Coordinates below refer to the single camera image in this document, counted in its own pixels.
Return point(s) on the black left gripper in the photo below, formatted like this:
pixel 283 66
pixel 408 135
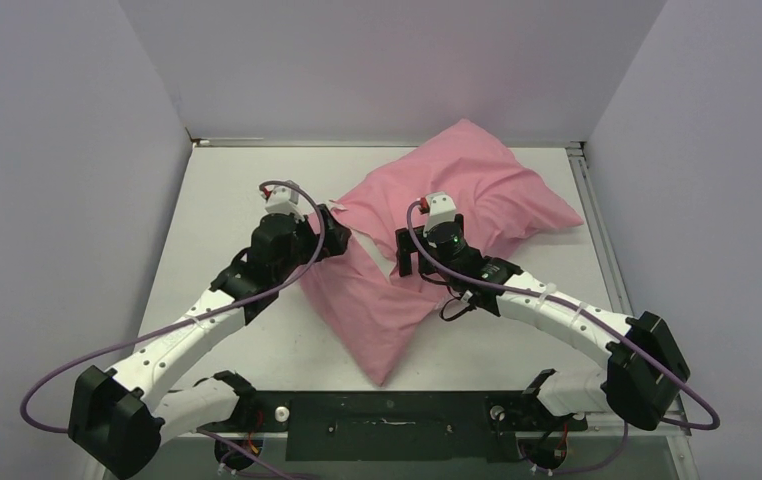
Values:
pixel 337 239

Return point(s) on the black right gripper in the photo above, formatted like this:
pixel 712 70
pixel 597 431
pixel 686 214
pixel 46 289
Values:
pixel 405 252

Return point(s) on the white pillow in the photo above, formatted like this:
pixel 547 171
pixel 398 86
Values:
pixel 384 265

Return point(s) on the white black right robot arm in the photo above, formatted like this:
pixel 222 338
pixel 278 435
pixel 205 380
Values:
pixel 638 364

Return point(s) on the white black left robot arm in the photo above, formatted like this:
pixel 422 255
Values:
pixel 122 415

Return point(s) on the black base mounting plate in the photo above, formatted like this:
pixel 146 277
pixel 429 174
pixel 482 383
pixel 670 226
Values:
pixel 399 426

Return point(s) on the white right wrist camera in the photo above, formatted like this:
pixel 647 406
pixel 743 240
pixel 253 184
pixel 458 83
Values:
pixel 439 208

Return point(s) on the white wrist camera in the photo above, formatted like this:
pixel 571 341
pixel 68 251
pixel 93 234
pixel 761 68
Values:
pixel 281 199
pixel 439 208

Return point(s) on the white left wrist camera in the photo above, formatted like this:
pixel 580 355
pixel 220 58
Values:
pixel 281 199

